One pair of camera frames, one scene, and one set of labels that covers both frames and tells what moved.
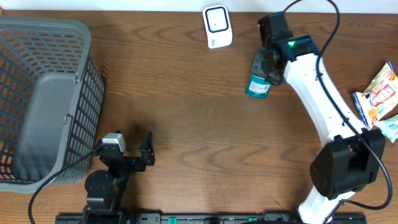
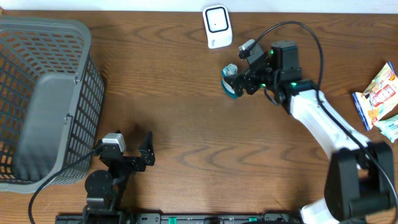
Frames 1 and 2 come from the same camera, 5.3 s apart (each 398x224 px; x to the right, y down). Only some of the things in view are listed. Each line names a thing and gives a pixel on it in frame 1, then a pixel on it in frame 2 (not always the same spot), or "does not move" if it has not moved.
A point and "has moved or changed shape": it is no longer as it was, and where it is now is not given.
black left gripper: (145, 154) does not move
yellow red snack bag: (380, 99) does not move
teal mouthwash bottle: (257, 87) has moved or changed shape
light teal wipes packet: (389, 126) does not move
